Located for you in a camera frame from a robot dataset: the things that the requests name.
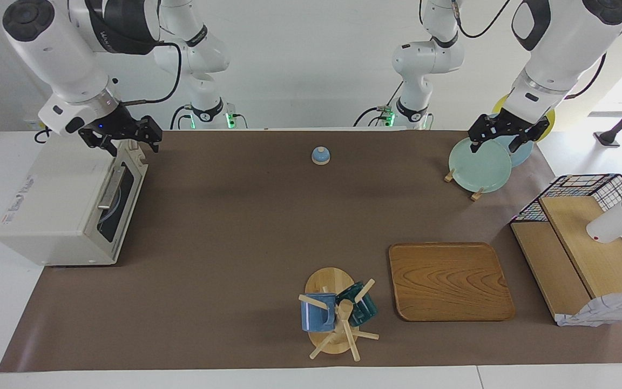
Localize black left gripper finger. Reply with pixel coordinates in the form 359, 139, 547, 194
509, 120, 551, 155
468, 129, 486, 156

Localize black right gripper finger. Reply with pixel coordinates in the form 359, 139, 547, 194
139, 115, 164, 154
85, 137, 120, 158

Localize glass oven door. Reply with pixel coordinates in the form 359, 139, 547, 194
95, 142, 149, 266

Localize light blue ridged plate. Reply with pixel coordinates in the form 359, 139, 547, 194
107, 186, 124, 231

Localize beige toaster oven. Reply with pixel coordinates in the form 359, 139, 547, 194
0, 132, 129, 267

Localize light blue smooth plate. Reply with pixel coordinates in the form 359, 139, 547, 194
484, 112, 535, 167

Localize pale green plate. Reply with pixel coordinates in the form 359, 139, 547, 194
448, 136, 512, 194

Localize yellow plate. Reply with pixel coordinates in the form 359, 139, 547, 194
492, 95, 556, 144

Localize wooden plate rack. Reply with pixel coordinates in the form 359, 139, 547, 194
444, 167, 485, 202

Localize white cup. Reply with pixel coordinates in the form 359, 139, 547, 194
586, 184, 622, 244

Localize wooden serving tray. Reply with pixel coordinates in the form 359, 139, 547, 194
388, 242, 516, 323

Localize brown table mat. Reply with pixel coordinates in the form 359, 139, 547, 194
0, 130, 622, 373

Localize white marbled cloth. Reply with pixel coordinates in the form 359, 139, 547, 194
555, 290, 622, 328

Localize bamboo mug tree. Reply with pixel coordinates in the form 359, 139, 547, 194
298, 267, 380, 362

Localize dark green mug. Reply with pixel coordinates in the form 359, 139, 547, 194
335, 281, 378, 327

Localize blue mug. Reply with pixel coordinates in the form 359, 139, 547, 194
300, 293, 338, 333

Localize black wire basket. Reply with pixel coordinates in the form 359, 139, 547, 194
510, 173, 622, 287

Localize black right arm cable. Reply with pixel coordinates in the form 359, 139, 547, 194
121, 42, 183, 104

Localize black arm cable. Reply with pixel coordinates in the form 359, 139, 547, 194
449, 0, 609, 101
121, 42, 183, 104

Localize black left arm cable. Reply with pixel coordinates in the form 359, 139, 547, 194
449, 0, 609, 101

